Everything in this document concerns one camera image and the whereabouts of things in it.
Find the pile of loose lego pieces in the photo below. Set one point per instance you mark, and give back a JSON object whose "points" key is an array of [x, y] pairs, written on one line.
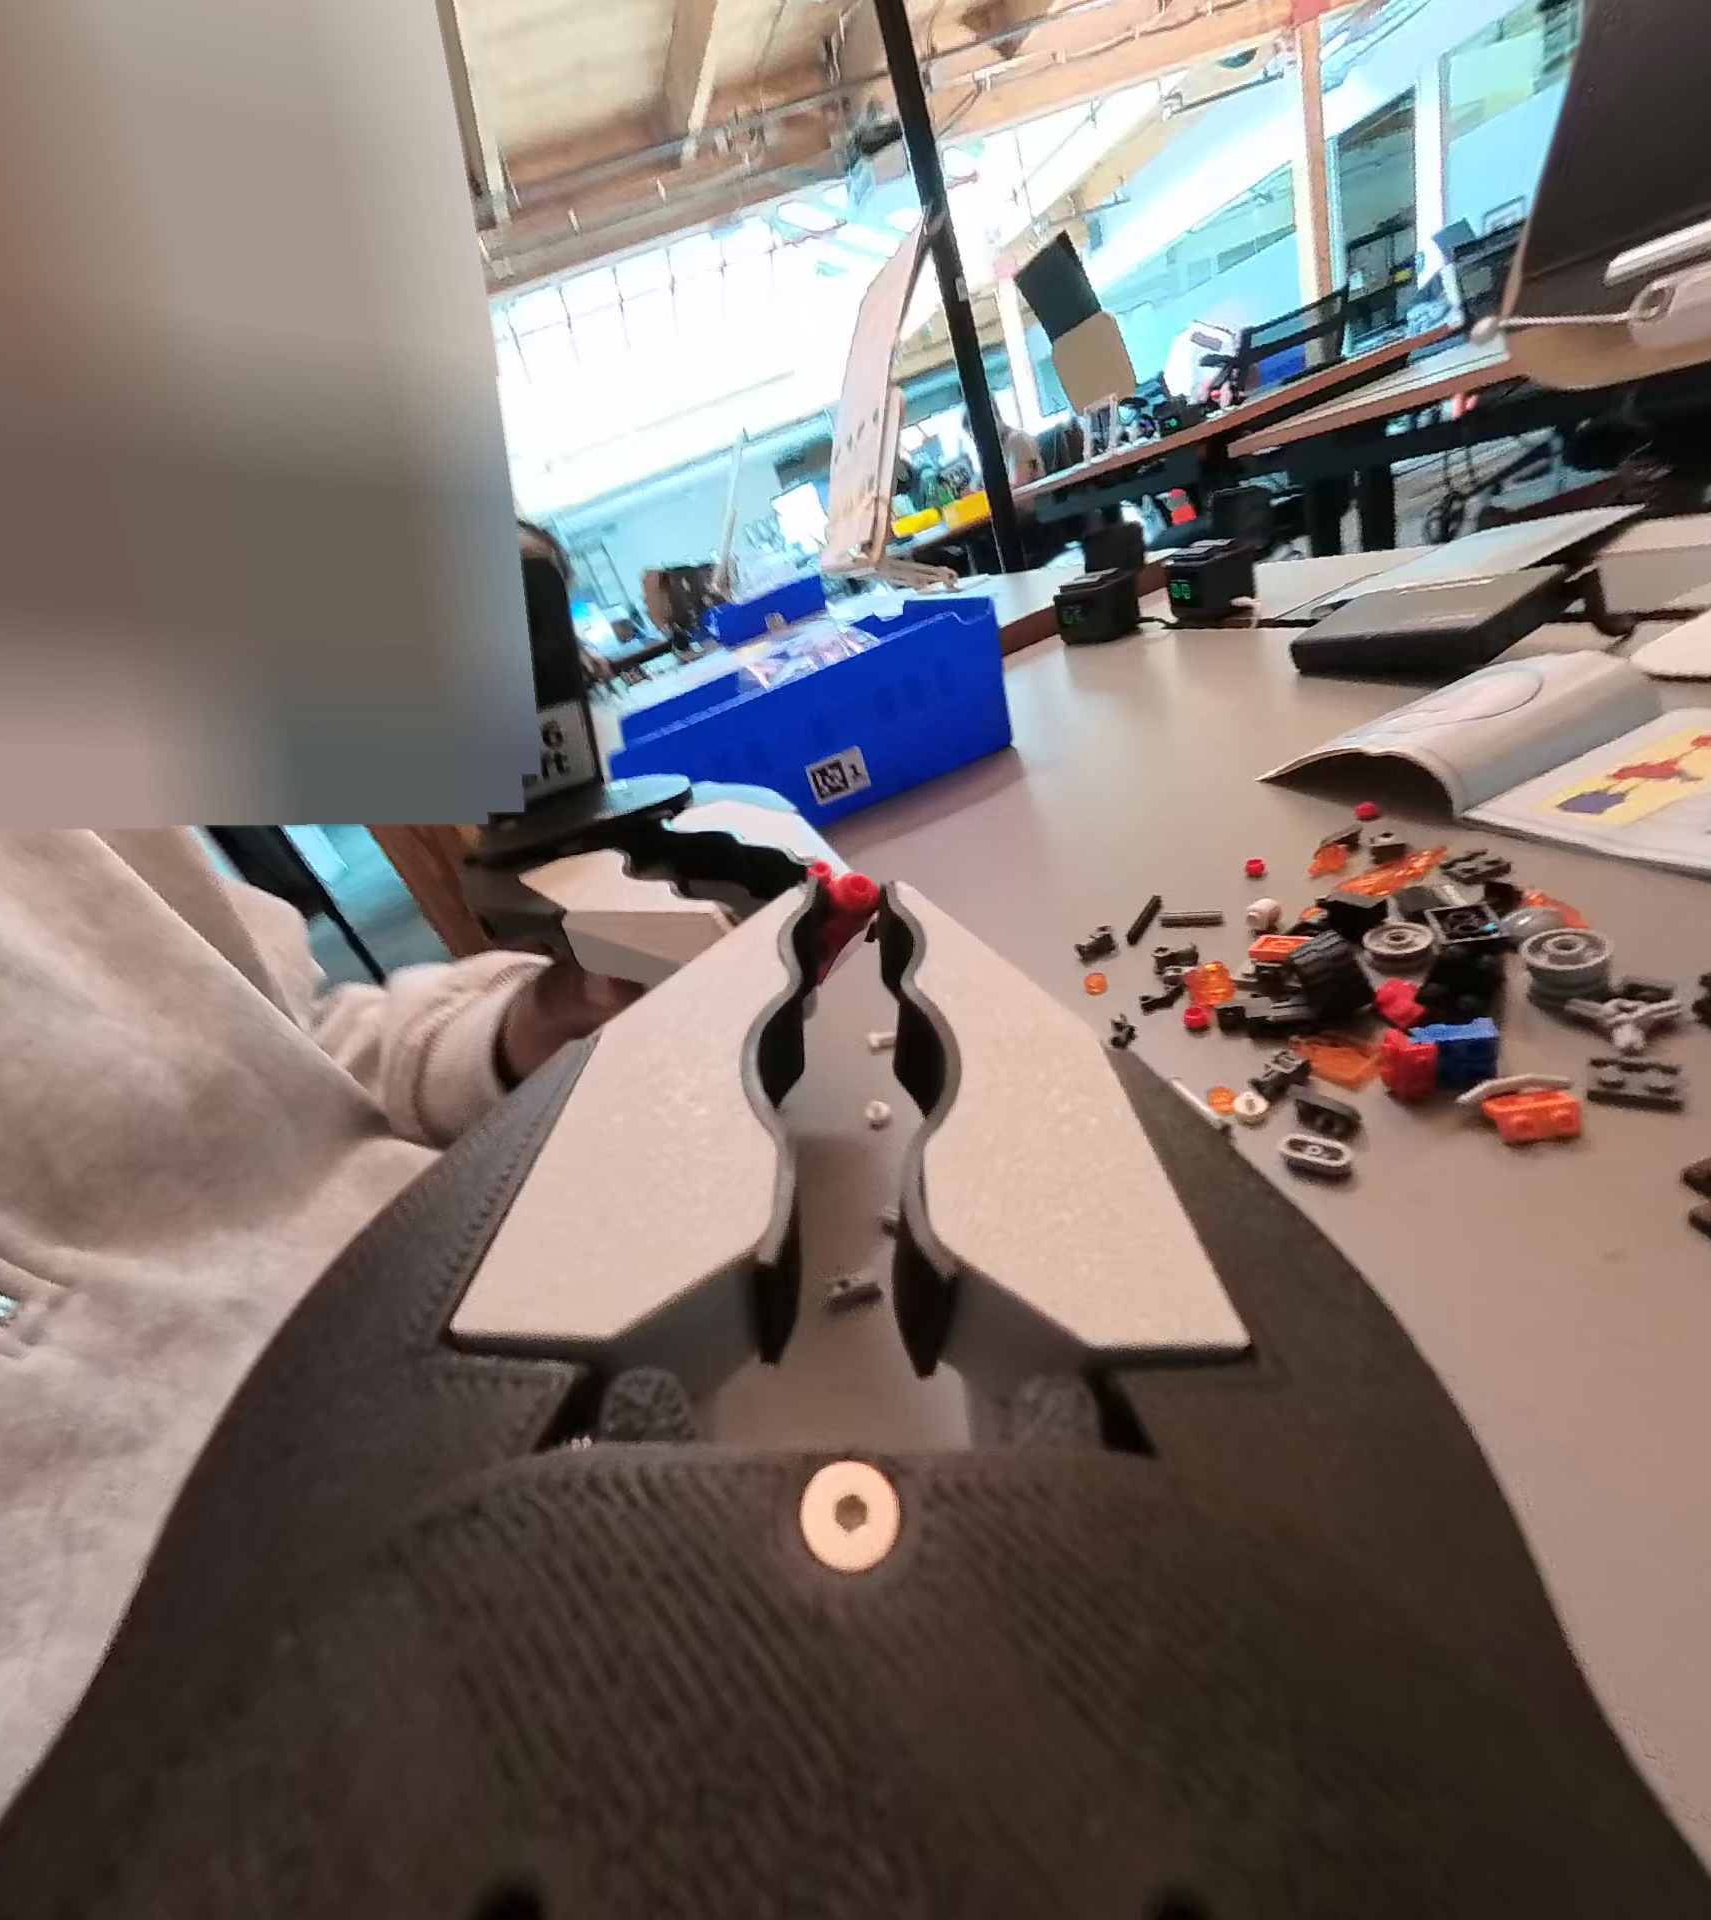
{"points": [[1396, 975]]}

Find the white sign board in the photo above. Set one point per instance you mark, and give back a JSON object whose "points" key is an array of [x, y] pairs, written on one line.
{"points": [[870, 420]]}

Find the person's left forearm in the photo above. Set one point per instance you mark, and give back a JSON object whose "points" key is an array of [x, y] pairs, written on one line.
{"points": [[420, 1050]]}

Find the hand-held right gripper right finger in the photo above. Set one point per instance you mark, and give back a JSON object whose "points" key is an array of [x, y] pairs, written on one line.
{"points": [[1080, 1185]]}

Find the black battery charger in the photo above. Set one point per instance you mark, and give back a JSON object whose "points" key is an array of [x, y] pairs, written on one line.
{"points": [[1208, 583], [1096, 608]]}

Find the small blue plastic bin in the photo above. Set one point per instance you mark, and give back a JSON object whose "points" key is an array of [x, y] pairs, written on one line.
{"points": [[772, 608]]}

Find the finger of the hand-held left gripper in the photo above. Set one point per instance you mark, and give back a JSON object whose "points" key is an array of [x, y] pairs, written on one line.
{"points": [[712, 859], [630, 922]]}

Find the person's left hand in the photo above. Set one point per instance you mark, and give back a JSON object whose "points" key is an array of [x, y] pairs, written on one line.
{"points": [[562, 1020]]}

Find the lego instruction booklet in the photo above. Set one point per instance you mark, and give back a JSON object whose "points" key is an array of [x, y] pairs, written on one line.
{"points": [[1619, 765]]}

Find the flat black box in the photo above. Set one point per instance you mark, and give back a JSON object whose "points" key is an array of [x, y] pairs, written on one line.
{"points": [[1426, 622]]}

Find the person's grey hoodie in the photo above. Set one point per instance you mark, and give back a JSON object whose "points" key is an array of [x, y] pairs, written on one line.
{"points": [[90, 1201]]}

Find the black vertical pole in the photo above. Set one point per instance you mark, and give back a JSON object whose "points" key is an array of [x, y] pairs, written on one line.
{"points": [[946, 271]]}

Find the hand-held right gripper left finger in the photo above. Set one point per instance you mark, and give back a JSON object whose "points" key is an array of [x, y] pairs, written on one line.
{"points": [[630, 1170]]}

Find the red and blue lego minifigure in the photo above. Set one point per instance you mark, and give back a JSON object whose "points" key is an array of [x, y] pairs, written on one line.
{"points": [[844, 897]]}

